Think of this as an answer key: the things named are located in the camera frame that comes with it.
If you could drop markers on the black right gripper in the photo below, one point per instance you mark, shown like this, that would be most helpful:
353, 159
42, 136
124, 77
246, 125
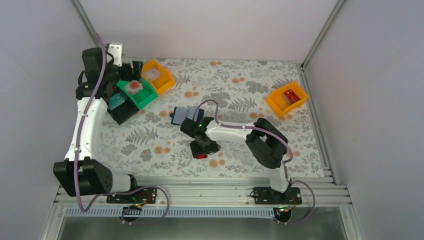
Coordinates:
187, 123

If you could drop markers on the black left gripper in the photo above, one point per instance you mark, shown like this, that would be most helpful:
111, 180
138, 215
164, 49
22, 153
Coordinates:
131, 70

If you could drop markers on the blue leather card holder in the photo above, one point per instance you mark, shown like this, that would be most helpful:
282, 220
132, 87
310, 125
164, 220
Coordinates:
180, 113

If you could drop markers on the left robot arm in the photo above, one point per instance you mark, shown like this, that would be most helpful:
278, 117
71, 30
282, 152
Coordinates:
97, 90

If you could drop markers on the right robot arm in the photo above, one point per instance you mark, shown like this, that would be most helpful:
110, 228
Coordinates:
268, 146

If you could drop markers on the red circle card in green bin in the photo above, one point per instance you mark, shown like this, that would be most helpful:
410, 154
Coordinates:
133, 87

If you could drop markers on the pale floral card in orange bin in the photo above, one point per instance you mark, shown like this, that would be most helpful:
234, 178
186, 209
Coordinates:
152, 74

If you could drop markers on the teal card in black bin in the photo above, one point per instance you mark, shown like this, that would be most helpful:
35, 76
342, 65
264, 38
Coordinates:
116, 100

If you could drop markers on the green plastic bin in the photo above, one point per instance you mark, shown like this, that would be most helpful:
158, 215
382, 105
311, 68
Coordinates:
142, 98

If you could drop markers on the orange plastic bin left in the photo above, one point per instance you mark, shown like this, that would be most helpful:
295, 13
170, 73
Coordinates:
162, 84

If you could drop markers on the orange plastic bin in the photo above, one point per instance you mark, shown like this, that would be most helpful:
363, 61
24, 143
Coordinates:
277, 103
162, 84

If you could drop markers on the black plastic bin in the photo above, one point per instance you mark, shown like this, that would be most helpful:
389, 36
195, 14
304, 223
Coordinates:
123, 112

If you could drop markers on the orange plastic bin right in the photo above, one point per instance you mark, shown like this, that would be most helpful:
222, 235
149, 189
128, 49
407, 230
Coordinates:
277, 103

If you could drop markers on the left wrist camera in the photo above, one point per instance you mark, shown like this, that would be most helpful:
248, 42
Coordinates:
115, 52

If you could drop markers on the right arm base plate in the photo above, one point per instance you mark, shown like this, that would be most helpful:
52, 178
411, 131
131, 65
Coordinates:
268, 196

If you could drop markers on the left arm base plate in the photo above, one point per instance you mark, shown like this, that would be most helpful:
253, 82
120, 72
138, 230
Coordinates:
144, 196

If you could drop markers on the aluminium rail frame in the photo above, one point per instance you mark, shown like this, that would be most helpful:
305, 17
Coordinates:
235, 191

